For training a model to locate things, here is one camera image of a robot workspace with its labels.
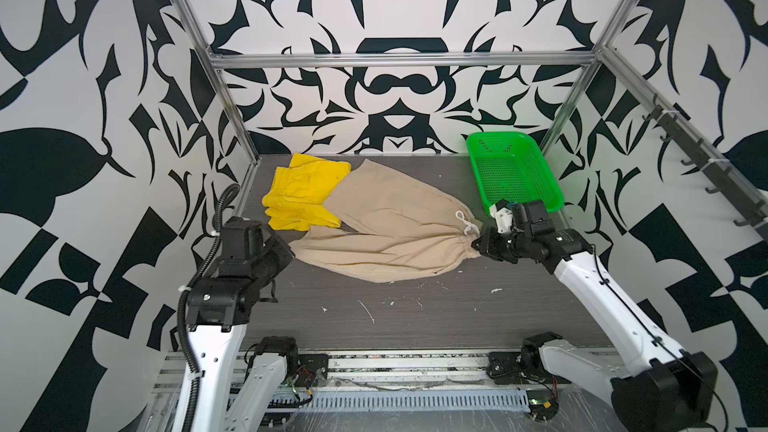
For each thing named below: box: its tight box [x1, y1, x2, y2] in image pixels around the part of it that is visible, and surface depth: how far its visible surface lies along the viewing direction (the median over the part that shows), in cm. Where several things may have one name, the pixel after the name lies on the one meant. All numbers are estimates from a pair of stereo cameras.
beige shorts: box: [288, 159, 483, 283], surface depth 99 cm
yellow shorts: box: [262, 153, 352, 232], surface depth 109 cm
